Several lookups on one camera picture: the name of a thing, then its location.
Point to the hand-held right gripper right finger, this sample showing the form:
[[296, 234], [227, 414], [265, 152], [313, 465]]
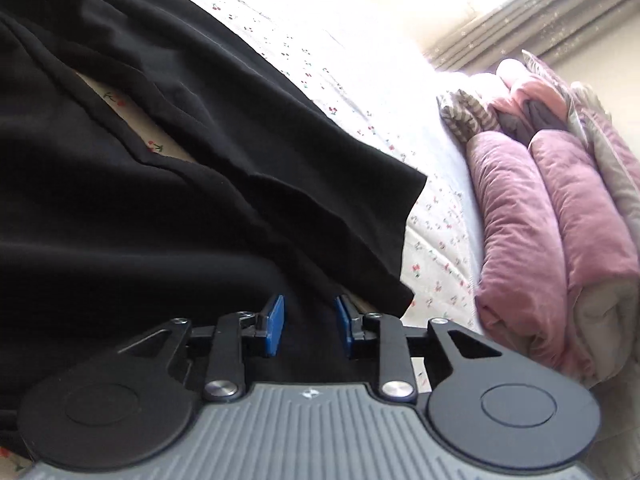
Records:
[[344, 327]]

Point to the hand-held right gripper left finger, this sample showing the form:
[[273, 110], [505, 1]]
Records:
[[274, 325]]

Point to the black pants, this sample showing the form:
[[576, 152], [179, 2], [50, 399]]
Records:
[[150, 210]]

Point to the cherry print bed sheet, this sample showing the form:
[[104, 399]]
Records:
[[440, 260]]

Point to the mauve folded quilt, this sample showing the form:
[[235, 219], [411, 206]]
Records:
[[530, 220]]

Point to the grey chevron folded blanket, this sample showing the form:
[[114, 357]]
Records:
[[467, 112]]

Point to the light pink folded blanket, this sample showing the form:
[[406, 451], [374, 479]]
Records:
[[525, 85]]

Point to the beige folded quilt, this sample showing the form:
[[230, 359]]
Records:
[[607, 125]]

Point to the grey curtain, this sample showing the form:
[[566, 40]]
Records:
[[525, 25]]

